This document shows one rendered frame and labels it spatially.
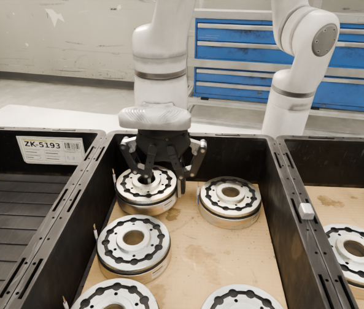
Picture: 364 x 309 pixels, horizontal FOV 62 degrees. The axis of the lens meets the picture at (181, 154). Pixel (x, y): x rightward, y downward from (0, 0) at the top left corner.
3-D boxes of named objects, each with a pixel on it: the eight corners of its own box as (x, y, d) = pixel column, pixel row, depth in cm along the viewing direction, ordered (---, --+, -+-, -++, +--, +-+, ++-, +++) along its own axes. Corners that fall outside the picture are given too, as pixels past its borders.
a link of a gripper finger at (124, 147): (127, 135, 48) (146, 164, 51) (118, 138, 49) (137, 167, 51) (124, 143, 46) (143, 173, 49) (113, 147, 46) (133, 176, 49)
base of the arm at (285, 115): (257, 140, 80) (270, 78, 70) (293, 145, 79) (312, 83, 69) (256, 160, 73) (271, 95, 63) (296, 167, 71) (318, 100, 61)
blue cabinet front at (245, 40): (193, 95, 237) (195, 18, 208) (290, 103, 223) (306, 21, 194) (193, 97, 235) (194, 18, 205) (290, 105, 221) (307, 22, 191)
